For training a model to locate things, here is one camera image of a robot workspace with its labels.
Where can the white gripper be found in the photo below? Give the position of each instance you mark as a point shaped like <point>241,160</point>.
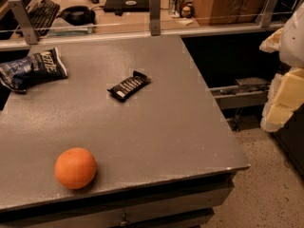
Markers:
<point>293,43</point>

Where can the orange fruit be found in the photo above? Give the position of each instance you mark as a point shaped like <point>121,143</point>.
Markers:
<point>75,168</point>

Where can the blue chip bag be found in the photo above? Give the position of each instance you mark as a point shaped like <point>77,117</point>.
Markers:
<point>43,66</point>

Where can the grey open drawer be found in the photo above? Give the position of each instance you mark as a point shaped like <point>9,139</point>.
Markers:
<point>245,92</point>

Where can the glass divider panel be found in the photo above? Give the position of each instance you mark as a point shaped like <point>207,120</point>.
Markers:
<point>133,24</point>

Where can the small round brown object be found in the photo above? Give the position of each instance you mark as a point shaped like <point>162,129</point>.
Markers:
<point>186,12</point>

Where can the metal can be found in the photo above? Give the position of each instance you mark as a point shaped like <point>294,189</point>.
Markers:
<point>174,7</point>

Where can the black candy bar wrapper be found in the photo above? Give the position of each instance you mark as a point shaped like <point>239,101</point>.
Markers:
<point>129,86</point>

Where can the black laptop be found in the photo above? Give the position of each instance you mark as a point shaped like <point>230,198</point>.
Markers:
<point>126,5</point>

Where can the black headphones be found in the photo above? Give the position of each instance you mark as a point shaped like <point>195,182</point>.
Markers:
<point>78,15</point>

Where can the black keyboard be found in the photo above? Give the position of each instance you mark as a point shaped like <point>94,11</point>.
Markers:
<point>43,15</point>

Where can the right metal bracket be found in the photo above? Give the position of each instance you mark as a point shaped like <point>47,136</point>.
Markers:
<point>265,17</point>

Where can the metal bracket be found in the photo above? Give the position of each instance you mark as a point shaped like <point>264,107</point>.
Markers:
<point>19,10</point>
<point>155,17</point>
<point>265,17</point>

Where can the middle metal bracket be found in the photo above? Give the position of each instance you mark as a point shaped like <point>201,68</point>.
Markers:
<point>155,17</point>

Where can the front drawer with handle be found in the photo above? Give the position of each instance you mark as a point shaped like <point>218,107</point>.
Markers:
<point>181,205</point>

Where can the left metal bracket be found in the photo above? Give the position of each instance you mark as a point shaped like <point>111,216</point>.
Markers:
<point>19,10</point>

